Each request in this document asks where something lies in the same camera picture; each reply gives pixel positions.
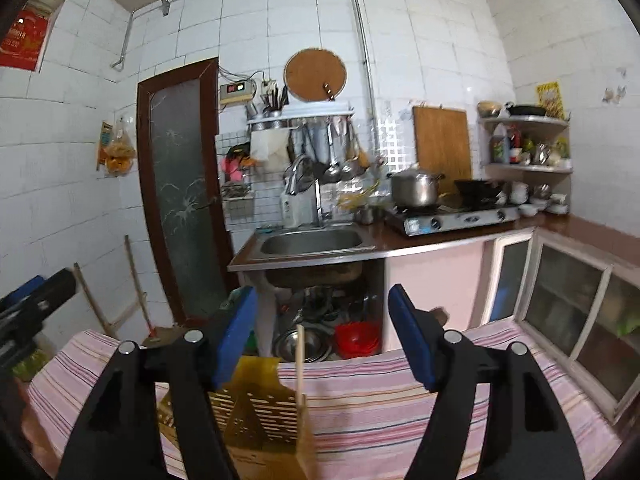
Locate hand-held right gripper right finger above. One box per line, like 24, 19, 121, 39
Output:
387, 284, 586, 480

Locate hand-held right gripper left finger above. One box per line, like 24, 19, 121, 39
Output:
56, 285, 259, 480

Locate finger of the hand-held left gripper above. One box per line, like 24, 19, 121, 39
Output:
0, 267, 77, 321

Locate pale wooden chopstick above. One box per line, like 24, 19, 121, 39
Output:
296, 324, 307, 408

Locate yellow perforated utensil holder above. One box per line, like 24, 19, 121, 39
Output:
157, 355, 318, 480

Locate row of hanging cooking utensils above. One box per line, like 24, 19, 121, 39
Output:
287, 120, 373, 183

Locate yellow green plastic bag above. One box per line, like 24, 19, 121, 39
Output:
10, 350, 51, 382

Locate short wooden stick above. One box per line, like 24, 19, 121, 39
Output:
72, 262, 118, 338

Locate red plastic basin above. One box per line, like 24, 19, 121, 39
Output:
334, 321, 382, 359

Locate stack of steel bowls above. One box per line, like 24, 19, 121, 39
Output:
272, 327, 333, 363

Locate long wooden stick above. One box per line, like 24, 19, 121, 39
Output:
124, 235, 153, 333

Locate pink striped tablecloth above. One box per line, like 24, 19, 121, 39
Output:
22, 327, 623, 480

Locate steel sink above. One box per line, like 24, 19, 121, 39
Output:
227, 224, 378, 273

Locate steel gas stove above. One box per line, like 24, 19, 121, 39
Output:
385, 202, 522, 236

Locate hanging bag of oranges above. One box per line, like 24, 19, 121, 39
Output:
104, 116, 137, 177

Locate hanging orange packet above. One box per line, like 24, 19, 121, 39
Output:
96, 120, 113, 171

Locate steel cooking pot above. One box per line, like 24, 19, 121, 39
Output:
389, 169, 446, 209

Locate glass door kitchen cabinet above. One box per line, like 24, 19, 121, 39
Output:
480, 230, 640, 426

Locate yellow mesh bag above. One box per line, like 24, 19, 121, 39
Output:
337, 180, 381, 211

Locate brown frosted glass door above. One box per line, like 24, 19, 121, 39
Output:
136, 57, 236, 326

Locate steel faucet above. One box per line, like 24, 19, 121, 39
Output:
285, 154, 331, 228

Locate black wok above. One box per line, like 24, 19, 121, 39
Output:
454, 179, 507, 207

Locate pink and yellow scrubbers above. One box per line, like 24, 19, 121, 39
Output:
225, 145, 256, 181

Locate stack of white bowls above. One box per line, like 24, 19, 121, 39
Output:
510, 182, 571, 217

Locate hanging white cloth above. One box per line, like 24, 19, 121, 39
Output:
250, 131, 290, 163

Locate wooden cutting board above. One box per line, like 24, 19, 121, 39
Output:
412, 105, 473, 196

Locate row of condiment bottles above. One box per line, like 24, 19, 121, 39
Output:
490, 125, 571, 167

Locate steel cutlery cup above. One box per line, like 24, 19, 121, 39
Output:
257, 82, 290, 115

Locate beige controller box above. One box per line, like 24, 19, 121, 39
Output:
219, 81, 257, 107

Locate black frying pan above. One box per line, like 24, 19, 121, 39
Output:
505, 102, 548, 118

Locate round wooden lid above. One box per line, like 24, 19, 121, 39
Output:
284, 47, 347, 103

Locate wire wall basket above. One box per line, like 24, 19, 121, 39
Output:
220, 182, 253, 218

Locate corner wall shelf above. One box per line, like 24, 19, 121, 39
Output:
477, 114, 573, 175

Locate steel wall rack shelf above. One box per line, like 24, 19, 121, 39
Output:
246, 101, 356, 133

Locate red wall poster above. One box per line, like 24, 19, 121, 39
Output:
0, 7, 53, 72

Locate bent grey wall pipe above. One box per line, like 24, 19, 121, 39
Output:
111, 0, 171, 68

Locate long vertical wall pipe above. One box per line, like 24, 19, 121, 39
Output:
320, 0, 376, 126

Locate wall hook stickers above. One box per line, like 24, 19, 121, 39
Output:
602, 65, 628, 106

